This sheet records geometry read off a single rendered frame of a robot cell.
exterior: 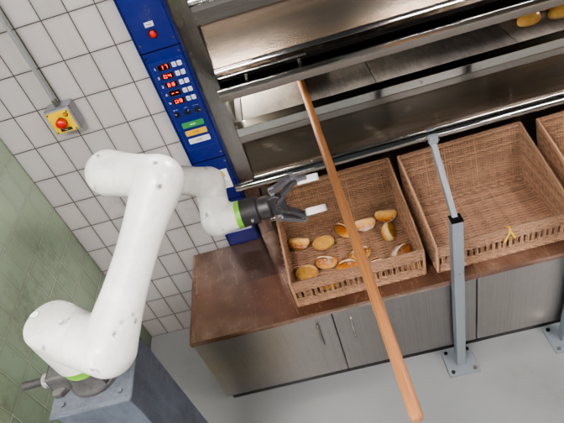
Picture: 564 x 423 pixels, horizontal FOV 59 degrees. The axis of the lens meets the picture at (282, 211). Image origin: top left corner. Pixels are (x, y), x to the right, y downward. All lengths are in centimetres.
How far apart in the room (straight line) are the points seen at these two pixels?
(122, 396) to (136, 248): 40
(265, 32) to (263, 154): 54
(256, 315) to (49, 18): 136
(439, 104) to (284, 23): 75
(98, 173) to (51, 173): 104
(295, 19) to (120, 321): 124
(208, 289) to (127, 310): 119
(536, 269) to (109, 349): 168
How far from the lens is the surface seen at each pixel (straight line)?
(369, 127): 219
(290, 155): 219
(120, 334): 117
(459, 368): 256
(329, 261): 217
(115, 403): 139
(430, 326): 234
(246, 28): 194
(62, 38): 201
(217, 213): 161
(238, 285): 229
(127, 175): 124
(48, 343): 127
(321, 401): 255
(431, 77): 216
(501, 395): 252
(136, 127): 213
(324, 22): 194
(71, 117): 207
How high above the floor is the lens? 224
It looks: 41 degrees down
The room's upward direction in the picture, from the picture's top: 19 degrees counter-clockwise
